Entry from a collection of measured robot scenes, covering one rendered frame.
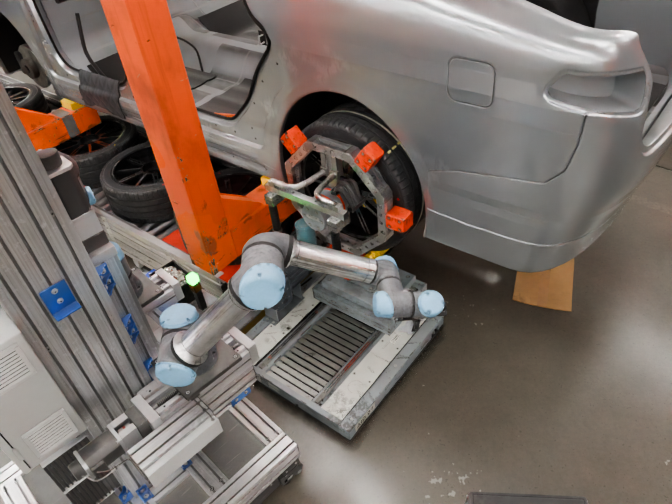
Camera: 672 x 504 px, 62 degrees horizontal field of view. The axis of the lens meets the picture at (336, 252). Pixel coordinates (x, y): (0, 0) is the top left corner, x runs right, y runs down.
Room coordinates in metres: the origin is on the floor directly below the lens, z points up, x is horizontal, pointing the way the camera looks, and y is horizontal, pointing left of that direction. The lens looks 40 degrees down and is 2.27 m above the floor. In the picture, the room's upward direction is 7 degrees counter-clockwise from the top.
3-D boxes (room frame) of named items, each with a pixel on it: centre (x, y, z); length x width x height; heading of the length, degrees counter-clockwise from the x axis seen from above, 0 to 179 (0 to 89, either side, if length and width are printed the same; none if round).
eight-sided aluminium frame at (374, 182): (2.03, -0.04, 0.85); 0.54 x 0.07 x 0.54; 48
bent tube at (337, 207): (1.88, -0.03, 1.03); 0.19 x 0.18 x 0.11; 138
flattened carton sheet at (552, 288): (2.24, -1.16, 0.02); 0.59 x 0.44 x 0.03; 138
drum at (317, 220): (1.98, 0.01, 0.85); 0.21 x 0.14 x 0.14; 138
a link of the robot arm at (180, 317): (1.24, 0.51, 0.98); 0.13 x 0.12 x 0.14; 1
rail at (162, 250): (2.98, 1.49, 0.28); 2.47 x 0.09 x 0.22; 48
